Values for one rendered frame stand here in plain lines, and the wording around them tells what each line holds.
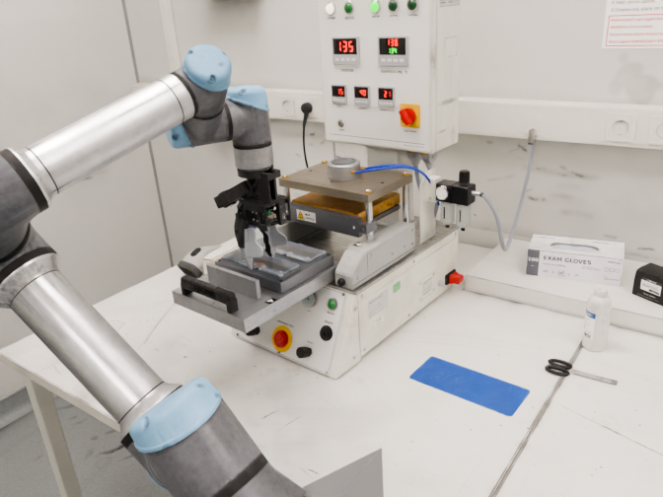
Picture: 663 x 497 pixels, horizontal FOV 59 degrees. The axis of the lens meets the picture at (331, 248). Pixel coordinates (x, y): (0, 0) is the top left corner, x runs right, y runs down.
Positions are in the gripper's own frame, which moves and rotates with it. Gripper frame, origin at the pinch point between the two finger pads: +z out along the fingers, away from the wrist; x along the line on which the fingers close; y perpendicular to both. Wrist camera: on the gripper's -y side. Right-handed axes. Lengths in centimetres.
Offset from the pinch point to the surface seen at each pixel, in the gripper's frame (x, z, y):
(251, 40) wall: 81, -37, -82
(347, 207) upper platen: 24.0, -4.8, 5.4
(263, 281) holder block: -4.0, 2.5, 5.1
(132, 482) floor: -5, 101, -74
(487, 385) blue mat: 19, 26, 44
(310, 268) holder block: 4.9, 2.0, 10.0
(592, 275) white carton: 68, 19, 49
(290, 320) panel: 6.1, 17.9, 1.3
